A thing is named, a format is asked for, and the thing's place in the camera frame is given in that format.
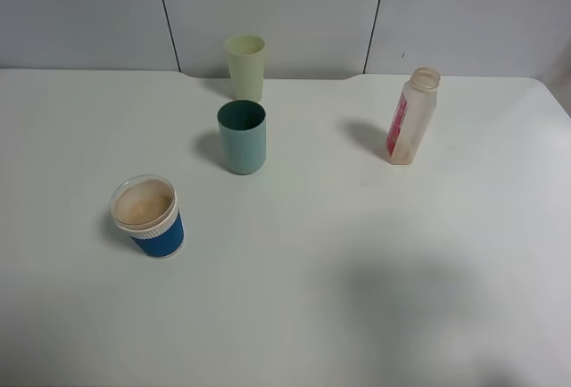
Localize pink label drink bottle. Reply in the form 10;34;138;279
385;67;441;165

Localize teal plastic cup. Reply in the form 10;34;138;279
217;100;266;175

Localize pale yellow plastic cup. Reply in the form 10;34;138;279
224;35;266;103

